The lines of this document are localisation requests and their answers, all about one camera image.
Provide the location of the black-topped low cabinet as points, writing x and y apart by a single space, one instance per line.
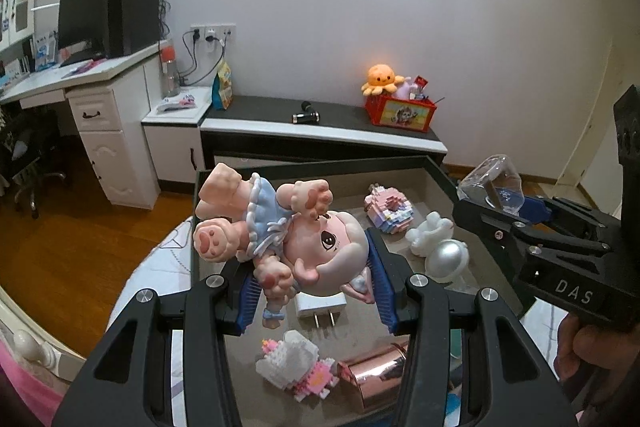
260 112

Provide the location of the white astronaut figurine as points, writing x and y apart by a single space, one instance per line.
445 257

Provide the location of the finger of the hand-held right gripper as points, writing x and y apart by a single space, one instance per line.
480 219
535 207

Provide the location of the black computer tower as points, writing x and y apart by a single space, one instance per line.
132 17

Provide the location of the pink papers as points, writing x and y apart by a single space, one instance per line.
85 68

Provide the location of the pastel block toy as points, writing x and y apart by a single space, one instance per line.
390 212

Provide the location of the orange octopus plush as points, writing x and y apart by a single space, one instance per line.
382 79

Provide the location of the black computer monitor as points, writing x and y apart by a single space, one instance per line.
82 19

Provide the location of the white bedside cabinet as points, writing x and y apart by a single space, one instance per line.
170 147

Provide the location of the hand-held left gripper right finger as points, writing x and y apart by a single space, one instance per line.
382 287

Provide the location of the blue yellow snack bag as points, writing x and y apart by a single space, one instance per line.
224 87

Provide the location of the black flashlight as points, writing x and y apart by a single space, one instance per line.
306 114

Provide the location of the pink doll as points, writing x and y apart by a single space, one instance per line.
310 247

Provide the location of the white desk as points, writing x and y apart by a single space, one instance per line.
110 132

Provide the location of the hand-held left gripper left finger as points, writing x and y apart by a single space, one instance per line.
247 302

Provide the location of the rose gold round can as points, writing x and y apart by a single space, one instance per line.
372 374

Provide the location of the pink plush toy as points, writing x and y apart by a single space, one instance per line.
405 89

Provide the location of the printed leaflets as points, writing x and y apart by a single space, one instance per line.
175 104

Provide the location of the clear plastic cup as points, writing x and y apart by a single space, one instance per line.
492 179

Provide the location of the red printed storage box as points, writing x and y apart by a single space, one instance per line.
402 114

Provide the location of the white wall outlet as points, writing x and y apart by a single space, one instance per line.
212 32

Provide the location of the white pink block toy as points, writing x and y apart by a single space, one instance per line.
292 359

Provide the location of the blue and white box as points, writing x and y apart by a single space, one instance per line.
45 51

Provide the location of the white glass-door cabinet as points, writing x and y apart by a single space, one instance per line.
20 7

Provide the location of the bottle with red cap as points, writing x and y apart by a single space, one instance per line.
171 74

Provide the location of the person's right hand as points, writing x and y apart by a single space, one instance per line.
575 347

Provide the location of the pink box with black rim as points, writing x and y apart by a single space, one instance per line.
345 202

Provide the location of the white charger plug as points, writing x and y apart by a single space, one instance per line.
320 304

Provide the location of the black office chair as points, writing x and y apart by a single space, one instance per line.
30 152

